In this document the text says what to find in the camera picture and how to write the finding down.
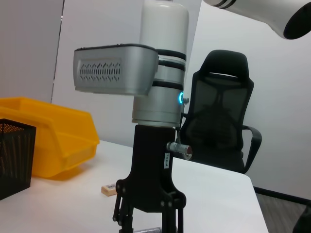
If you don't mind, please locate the grey glitter pen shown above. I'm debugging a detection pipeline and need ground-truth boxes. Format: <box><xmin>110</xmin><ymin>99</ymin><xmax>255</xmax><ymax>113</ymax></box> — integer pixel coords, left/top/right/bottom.
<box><xmin>135</xmin><ymin>227</ymin><xmax>162</xmax><ymax>233</ymax></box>

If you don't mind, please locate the black mesh office chair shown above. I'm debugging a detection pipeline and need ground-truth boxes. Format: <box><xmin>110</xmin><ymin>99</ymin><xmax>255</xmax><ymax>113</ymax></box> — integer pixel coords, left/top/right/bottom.
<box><xmin>179</xmin><ymin>50</ymin><xmax>262</xmax><ymax>175</ymax></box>

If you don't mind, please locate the yellow plastic bin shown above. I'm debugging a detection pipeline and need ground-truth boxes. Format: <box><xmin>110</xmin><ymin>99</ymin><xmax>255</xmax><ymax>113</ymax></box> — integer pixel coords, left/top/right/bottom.
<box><xmin>0</xmin><ymin>97</ymin><xmax>100</xmax><ymax>181</ymax></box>

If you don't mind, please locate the black mesh pen holder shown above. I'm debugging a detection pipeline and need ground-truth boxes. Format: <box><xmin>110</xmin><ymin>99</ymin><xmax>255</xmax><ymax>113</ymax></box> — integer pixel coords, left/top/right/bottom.
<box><xmin>0</xmin><ymin>118</ymin><xmax>37</xmax><ymax>201</ymax></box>

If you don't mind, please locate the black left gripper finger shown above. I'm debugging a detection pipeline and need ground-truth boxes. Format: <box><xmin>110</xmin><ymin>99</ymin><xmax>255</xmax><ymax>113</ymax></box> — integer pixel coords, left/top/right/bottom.
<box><xmin>292</xmin><ymin>201</ymin><xmax>311</xmax><ymax>233</ymax></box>

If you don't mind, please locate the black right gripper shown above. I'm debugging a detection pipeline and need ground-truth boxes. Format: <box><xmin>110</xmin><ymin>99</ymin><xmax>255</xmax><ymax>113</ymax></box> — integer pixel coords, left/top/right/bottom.
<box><xmin>111</xmin><ymin>124</ymin><xmax>188</xmax><ymax>233</ymax></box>

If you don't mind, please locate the beige eraser with barcode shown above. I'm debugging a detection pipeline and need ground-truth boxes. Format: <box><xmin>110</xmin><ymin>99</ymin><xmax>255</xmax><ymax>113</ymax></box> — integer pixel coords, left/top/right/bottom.
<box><xmin>101</xmin><ymin>184</ymin><xmax>117</xmax><ymax>196</ymax></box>

